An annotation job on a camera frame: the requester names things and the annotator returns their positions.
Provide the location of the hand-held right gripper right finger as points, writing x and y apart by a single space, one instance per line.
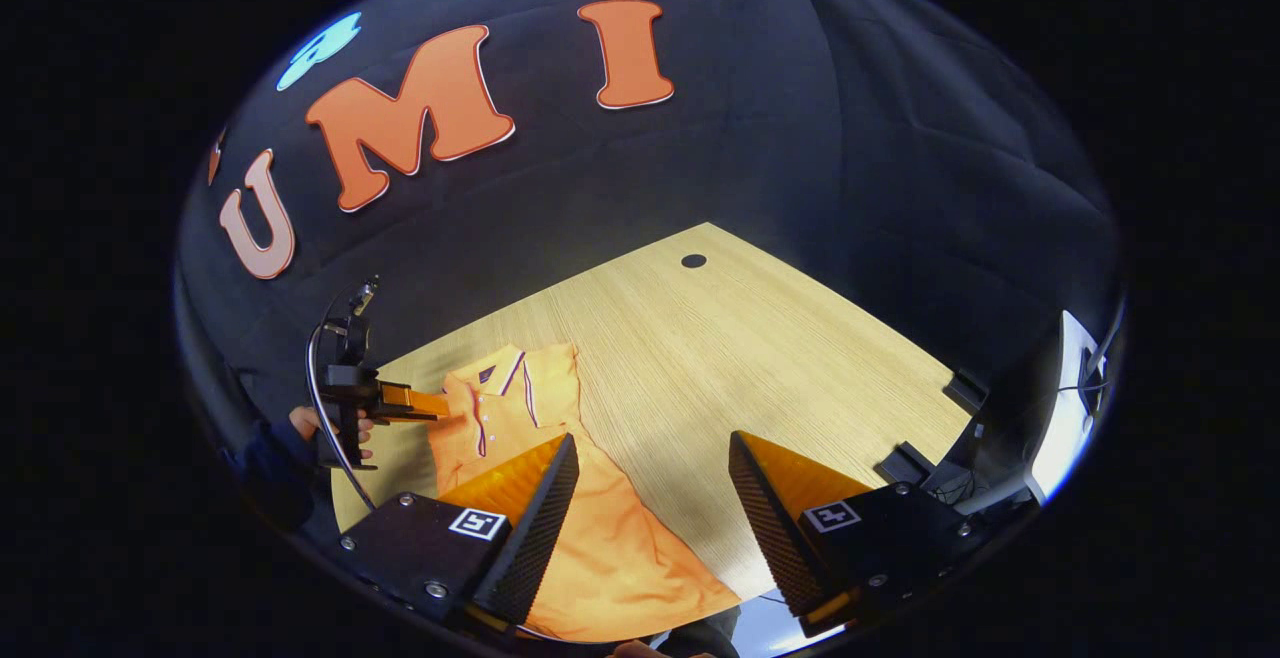
775 538

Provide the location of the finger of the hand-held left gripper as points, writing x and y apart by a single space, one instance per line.
410 404

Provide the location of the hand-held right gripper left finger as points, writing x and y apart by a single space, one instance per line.
530 548

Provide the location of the orange T-shirt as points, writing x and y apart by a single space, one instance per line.
610 548

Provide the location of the person's grey trousers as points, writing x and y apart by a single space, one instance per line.
700 633

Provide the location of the bright white board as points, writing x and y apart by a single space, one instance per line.
1060 438

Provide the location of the black desk bracket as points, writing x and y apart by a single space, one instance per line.
967 390
905 463

